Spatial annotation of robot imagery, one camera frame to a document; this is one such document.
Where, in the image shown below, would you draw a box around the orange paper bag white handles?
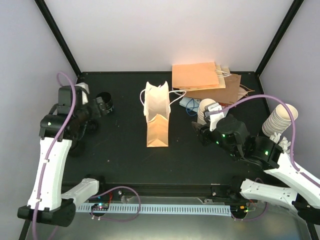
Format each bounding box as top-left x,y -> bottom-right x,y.
139,82 -> 187,148

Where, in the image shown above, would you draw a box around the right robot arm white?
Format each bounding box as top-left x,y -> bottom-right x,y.
192,116 -> 320,225

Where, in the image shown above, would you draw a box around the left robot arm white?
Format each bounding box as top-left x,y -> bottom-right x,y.
17,83 -> 110,227

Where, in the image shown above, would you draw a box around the black paper cup stack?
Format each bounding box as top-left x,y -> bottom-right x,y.
95,92 -> 114,115

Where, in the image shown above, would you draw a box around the white paper cup stack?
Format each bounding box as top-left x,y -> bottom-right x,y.
197,98 -> 216,125

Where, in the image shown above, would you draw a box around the black cup lid stack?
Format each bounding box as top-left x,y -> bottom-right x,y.
68,140 -> 85,158

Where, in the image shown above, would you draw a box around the brown kraft paper bag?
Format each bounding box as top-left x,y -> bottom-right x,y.
185,74 -> 254,105

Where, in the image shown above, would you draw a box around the light blue paper bag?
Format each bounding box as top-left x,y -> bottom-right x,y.
179,97 -> 201,117

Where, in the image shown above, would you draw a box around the tall white cup stack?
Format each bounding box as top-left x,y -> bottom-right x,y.
261,104 -> 292,137

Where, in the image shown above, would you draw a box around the orange paper bag stack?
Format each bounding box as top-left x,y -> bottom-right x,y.
171,62 -> 231,92

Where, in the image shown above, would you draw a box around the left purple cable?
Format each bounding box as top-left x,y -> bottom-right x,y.
31,71 -> 77,240

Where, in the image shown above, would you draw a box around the purple cable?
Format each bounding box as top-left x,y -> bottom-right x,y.
31,71 -> 77,240
212,94 -> 320,187

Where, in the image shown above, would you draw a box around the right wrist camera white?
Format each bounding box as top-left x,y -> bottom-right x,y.
204,102 -> 225,132

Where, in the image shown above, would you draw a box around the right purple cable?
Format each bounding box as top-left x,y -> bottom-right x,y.
212,94 -> 320,187

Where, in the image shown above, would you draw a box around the blue slotted cable duct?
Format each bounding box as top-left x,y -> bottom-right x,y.
76,202 -> 232,217

